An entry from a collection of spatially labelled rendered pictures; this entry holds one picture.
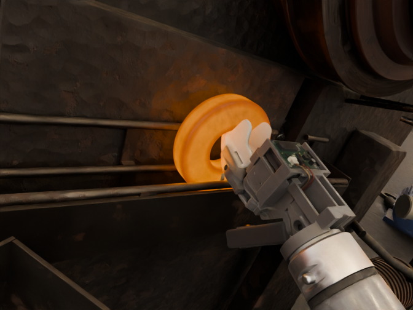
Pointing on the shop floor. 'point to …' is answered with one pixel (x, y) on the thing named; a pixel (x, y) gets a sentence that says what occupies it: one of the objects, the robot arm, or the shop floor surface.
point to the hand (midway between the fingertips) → (228, 135)
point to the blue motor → (405, 226)
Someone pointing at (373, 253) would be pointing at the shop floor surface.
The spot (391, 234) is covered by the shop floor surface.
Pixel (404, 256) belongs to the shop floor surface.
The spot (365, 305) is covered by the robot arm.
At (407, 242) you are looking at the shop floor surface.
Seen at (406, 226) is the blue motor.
